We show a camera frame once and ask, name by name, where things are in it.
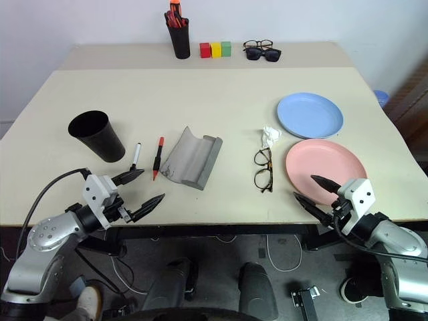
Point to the black pen holder cup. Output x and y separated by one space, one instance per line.
179 40

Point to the crumpled white tissue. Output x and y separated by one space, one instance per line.
270 135

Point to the yellow block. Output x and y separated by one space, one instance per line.
216 50

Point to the orange capped marker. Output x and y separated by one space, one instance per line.
175 6

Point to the green block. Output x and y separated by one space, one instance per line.
226 49

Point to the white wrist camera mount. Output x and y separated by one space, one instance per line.
95 194
359 194

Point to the dark rounded shape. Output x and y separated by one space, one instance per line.
257 291
174 287

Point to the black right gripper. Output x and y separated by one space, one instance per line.
339 207

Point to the black table frame beam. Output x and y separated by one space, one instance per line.
214 230

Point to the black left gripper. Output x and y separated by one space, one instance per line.
115 209

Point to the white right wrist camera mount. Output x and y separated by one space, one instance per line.
359 194

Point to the red block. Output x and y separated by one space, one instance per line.
205 51

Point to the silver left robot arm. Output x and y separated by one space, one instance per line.
47 234

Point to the black and white shoe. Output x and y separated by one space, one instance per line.
354 291

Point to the tortoiseshell glasses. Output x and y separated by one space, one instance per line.
270 164

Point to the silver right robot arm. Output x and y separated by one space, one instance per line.
401 240

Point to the brown wooden cabinet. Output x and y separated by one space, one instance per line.
413 100

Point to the blue plate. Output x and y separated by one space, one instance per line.
309 115

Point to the thin brown frame glasses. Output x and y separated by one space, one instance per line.
257 42

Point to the pink plate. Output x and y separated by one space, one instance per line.
321 164

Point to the beige shoe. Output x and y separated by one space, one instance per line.
88 301

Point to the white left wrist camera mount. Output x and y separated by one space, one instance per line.
95 194

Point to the black sunglasses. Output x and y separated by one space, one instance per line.
253 54

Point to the white marker black cap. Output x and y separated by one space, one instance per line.
136 154

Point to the empty black cup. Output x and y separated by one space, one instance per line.
100 143

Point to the metal floor bracket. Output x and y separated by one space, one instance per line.
306 304

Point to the red and black pen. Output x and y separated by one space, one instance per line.
157 162

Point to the grey glasses case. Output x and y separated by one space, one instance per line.
190 160

